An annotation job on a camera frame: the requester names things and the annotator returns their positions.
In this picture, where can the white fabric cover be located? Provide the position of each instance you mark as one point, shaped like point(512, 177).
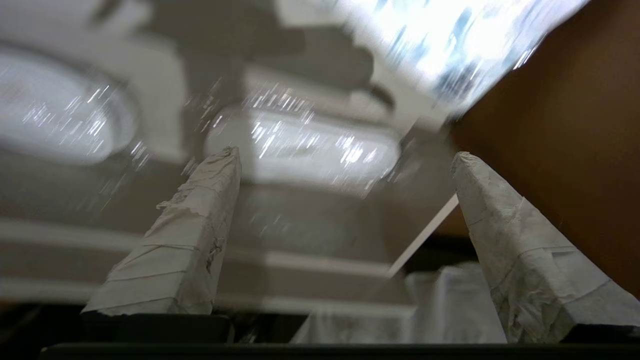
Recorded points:
point(400, 310)

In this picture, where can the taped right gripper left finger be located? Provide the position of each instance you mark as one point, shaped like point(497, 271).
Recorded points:
point(185, 250)

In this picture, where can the brown wooden side cabinet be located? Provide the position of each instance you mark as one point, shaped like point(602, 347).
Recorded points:
point(575, 150)

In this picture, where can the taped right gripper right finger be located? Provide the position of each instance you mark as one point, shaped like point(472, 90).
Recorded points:
point(525, 265)

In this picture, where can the white patterned tissue pack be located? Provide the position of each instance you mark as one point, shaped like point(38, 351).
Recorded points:
point(450, 40)

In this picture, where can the beige cabinet drawer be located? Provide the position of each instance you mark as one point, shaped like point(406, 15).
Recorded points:
point(300, 235)

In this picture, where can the white slipper in plastic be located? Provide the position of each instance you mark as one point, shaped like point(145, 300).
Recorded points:
point(300, 150)
point(65, 115)

